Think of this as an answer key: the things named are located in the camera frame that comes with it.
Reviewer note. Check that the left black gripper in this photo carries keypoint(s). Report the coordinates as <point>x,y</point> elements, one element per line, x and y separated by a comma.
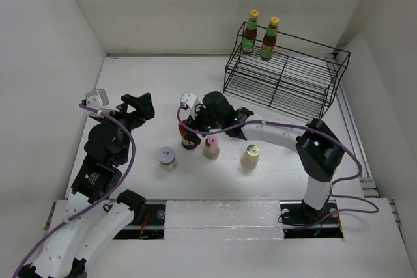
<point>142,103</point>

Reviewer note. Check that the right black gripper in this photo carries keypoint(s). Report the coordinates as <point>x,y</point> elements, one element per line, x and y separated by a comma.
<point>195,124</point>

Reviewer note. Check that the red lid dark jar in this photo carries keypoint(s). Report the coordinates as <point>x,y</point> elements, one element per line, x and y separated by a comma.
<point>189,139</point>

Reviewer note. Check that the green label sauce bottle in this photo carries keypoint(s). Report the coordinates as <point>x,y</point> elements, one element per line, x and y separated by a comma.
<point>250,33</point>

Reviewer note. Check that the red green sauce bottle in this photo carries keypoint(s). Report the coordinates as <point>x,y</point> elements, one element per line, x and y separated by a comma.
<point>269,39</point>

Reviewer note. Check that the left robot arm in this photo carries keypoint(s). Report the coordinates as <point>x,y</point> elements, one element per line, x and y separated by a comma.
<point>89,224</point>

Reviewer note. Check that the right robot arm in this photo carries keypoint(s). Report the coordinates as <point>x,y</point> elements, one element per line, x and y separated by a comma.
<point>316,145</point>

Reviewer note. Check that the pink cap spice shaker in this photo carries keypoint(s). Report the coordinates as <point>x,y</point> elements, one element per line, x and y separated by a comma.
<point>211,149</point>

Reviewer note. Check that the white lid glass jar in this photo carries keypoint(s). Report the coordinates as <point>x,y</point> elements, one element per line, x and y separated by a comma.
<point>167,158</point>

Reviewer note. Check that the yellow cap spice shaker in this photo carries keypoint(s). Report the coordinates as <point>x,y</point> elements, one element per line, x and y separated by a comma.
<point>250,157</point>

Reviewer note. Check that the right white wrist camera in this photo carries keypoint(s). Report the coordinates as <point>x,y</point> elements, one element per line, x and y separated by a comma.
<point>189,102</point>

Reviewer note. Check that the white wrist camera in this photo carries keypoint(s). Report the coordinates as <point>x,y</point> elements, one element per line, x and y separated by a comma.
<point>189,102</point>
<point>97,100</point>

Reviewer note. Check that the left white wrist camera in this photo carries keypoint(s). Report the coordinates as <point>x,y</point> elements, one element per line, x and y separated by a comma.
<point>97,100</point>

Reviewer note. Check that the black wire rack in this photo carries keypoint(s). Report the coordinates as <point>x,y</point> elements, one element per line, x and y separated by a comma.
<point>300,80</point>

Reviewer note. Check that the black mounting rail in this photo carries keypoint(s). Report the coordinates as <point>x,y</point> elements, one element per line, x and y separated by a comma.
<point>151,227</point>

